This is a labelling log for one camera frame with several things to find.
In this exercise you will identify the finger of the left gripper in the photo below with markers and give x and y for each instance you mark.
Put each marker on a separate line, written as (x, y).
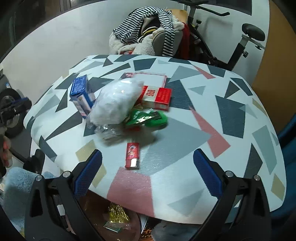
(21, 105)

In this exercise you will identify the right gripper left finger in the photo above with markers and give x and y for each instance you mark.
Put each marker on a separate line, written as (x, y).
(85, 172)

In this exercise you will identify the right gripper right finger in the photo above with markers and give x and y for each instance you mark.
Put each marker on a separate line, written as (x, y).
(210, 173)

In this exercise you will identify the red lighter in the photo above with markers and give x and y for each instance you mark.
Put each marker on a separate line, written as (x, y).
(132, 156)

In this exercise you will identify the blue white medicine box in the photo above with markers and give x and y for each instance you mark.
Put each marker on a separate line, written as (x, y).
(82, 96)

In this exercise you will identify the white plastic bag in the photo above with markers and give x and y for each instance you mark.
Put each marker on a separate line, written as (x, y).
(115, 101)

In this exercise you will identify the green packet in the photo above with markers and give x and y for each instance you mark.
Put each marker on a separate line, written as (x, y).
(150, 118)

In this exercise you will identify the brown trash bin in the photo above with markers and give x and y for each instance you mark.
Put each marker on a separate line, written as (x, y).
(95, 218)

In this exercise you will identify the person's left hand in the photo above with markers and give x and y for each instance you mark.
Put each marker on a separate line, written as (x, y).
(6, 155)

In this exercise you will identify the light blue fuzzy sleeve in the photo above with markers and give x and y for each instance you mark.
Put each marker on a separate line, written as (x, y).
(17, 186)

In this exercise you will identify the red cigarette box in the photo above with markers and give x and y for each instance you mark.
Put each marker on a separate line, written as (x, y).
(155, 97)

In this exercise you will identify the wooden door panel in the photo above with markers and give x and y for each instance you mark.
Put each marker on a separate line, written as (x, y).
(275, 80)

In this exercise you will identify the clear plastic card case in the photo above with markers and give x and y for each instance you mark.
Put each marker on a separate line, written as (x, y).
(149, 79)

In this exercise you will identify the striped shirt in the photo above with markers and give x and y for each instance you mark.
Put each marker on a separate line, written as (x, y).
(143, 23)

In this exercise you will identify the black exercise bike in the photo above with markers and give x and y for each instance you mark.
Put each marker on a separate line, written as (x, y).
(222, 33)

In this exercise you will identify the chair with clothes pile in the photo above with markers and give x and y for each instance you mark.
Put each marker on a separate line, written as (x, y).
(152, 45)

